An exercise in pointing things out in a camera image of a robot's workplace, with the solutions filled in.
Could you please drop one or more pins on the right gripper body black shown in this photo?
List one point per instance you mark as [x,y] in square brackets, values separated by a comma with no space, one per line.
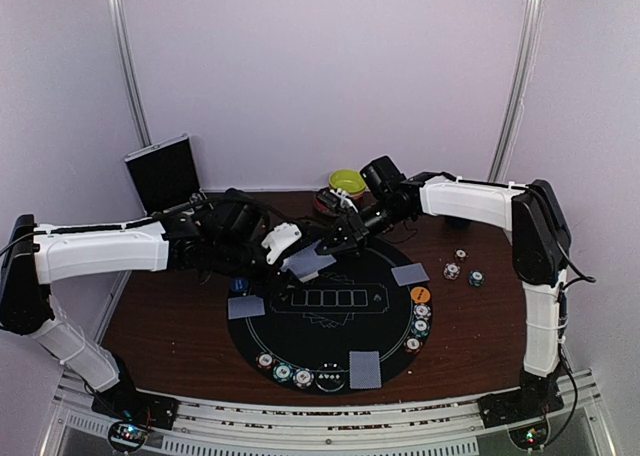
[377,222]

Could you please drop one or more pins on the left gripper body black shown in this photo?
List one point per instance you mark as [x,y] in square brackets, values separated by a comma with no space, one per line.
[232,257]

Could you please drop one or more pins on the blue round blind button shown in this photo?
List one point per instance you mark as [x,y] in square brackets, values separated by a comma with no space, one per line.
[239,285]

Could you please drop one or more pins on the face-down cards player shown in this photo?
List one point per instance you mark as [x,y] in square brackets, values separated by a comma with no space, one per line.
[364,370]
[410,274]
[245,307]

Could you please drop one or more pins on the white blue chip stack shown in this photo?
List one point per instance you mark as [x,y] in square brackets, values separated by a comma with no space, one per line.
[451,271]

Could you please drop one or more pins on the orange round blind button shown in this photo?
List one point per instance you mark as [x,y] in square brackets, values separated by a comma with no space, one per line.
[420,295]

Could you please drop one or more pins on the brown chip stack front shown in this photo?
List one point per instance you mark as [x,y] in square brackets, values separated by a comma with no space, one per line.
[265,361]

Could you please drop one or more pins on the face-down cards front player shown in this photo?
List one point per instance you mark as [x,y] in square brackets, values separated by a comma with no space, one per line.
[364,370]

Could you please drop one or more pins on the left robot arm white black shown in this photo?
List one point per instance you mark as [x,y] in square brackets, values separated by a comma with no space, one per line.
[44,266]

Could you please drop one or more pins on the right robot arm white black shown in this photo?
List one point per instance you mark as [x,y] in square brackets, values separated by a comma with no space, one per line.
[540,241]

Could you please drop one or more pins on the green striped bowl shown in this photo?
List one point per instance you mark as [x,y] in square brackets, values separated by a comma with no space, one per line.
[348,180]

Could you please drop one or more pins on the dark blue mug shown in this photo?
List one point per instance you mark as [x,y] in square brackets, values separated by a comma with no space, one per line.
[455,222]

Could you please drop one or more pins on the red plate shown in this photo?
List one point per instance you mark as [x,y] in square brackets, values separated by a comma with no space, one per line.
[320,203]

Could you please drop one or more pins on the aluminium poker case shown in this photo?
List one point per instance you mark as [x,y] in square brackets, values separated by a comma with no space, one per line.
[164,174]

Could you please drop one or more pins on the round black poker mat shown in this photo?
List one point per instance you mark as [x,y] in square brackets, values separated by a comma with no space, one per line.
[352,305]

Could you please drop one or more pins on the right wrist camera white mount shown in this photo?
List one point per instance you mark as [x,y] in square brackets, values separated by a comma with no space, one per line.
[337,200]

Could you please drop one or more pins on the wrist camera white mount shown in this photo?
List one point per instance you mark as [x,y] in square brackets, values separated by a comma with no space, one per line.
[279,239]
[337,200]

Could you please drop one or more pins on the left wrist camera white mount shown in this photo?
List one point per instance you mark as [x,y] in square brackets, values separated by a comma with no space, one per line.
[279,239]

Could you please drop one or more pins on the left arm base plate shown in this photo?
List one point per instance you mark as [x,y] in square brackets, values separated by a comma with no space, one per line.
[149,411]

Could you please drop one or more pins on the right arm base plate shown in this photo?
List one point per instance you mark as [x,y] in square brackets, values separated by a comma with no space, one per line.
[498,409]

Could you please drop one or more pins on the aluminium front rail frame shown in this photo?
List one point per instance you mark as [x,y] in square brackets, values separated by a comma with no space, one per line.
[441,427]

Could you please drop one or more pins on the right aluminium corner post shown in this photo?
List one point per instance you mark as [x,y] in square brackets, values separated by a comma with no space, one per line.
[514,110]

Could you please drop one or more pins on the aluminium corner post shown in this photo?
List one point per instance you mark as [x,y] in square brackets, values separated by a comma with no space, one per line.
[117,13]
[514,110]

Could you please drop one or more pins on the left aluminium corner post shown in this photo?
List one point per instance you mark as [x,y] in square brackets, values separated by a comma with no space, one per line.
[117,13]

